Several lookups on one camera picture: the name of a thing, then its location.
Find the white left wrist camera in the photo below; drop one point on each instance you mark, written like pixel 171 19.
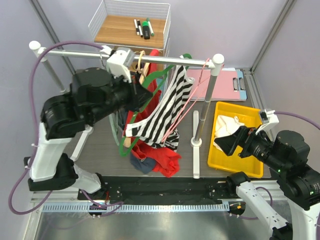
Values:
pixel 120 61

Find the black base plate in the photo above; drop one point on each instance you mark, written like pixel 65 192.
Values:
pixel 147 190

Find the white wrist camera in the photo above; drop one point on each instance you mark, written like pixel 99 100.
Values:
pixel 268 119
pixel 120 61

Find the green highlighter marker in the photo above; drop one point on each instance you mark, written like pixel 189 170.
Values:
pixel 146 30

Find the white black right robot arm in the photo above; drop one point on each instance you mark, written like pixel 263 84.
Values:
pixel 287 158

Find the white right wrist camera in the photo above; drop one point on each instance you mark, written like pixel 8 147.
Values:
pixel 268 119

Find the black white striped top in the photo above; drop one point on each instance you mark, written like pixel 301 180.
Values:
pixel 152 129

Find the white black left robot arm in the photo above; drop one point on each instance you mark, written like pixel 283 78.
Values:
pixel 94 94

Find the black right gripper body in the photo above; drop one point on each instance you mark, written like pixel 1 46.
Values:
pixel 257 144

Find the black white marker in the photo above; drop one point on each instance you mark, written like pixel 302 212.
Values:
pixel 136 27
pixel 139 27

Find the pink wire hanger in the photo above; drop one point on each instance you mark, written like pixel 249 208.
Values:
pixel 192 95

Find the white tank top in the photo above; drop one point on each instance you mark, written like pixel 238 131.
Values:
pixel 226 126

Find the yellow plastic tray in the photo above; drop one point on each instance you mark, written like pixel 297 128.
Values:
pixel 217 159

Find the mint green hanger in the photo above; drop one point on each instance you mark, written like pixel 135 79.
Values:
pixel 113 118

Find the red t-shirt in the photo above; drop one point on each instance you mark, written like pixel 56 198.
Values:
pixel 167 161

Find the green capped marker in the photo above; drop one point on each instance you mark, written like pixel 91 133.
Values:
pixel 150 27

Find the white wire shelf basket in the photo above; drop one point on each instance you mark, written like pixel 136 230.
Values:
pixel 113 24

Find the wooden hanger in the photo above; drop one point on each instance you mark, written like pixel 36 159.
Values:
pixel 142 70

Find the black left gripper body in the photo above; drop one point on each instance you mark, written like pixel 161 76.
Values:
pixel 131 100

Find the pink clipboard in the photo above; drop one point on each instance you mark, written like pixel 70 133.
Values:
pixel 218 90

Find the silver clothes rack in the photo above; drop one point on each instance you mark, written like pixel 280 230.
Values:
pixel 170 60

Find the white slotted cable duct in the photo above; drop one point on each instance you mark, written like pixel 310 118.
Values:
pixel 87 207

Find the navy blue garment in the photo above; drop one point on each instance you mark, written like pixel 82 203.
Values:
pixel 145 166

